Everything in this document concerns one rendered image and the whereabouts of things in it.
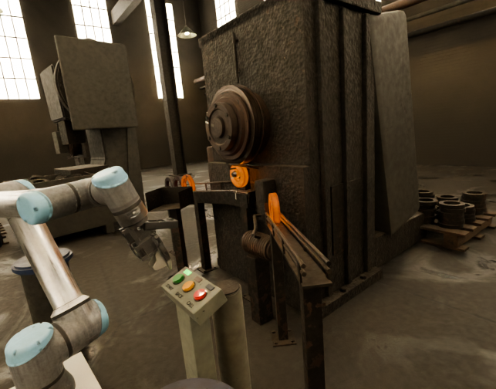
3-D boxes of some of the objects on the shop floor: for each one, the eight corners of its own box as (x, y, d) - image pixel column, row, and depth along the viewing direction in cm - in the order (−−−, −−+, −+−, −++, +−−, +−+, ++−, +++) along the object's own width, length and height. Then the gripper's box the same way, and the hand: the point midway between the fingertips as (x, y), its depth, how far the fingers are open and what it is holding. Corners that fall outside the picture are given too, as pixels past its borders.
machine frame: (278, 241, 297) (264, 48, 261) (385, 275, 213) (387, -2, 177) (215, 265, 253) (188, 38, 217) (318, 322, 169) (303, -33, 133)
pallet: (337, 223, 334) (335, 184, 325) (378, 207, 380) (378, 172, 371) (463, 252, 238) (467, 197, 229) (498, 226, 284) (502, 180, 275)
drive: (342, 219, 344) (338, 52, 308) (433, 238, 271) (442, 21, 234) (275, 246, 283) (261, 42, 246) (370, 280, 209) (369, -6, 172)
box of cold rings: (102, 218, 444) (92, 165, 428) (123, 229, 383) (113, 167, 367) (16, 240, 378) (0, 177, 362) (25, 256, 317) (6, 182, 301)
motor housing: (263, 309, 186) (255, 226, 175) (288, 325, 169) (282, 235, 158) (246, 319, 178) (237, 232, 168) (271, 336, 161) (264, 241, 150)
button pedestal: (210, 402, 125) (192, 263, 112) (247, 446, 106) (229, 285, 94) (175, 427, 116) (150, 279, 103) (207, 480, 97) (182, 307, 84)
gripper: (116, 226, 94) (149, 277, 102) (125, 232, 87) (159, 286, 95) (140, 211, 98) (170, 261, 106) (150, 215, 91) (181, 268, 99)
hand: (170, 265), depth 102 cm, fingers closed
